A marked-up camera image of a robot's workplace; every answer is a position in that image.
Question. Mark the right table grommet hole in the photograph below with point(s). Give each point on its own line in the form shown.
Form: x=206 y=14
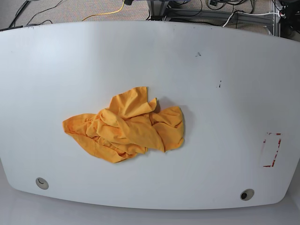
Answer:
x=247 y=194

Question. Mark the table grommet hole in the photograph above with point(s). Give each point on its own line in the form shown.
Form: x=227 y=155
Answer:
x=247 y=194
x=42 y=183

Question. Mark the orange t-shirt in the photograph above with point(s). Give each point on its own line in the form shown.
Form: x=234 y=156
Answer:
x=128 y=127

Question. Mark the left table grommet hole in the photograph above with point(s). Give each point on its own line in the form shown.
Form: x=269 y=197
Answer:
x=42 y=183

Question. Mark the aluminium frame rail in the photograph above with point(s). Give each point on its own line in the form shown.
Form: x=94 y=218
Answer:
x=159 y=10

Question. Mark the red tape rectangle marking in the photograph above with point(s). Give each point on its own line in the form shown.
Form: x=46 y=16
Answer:
x=270 y=149

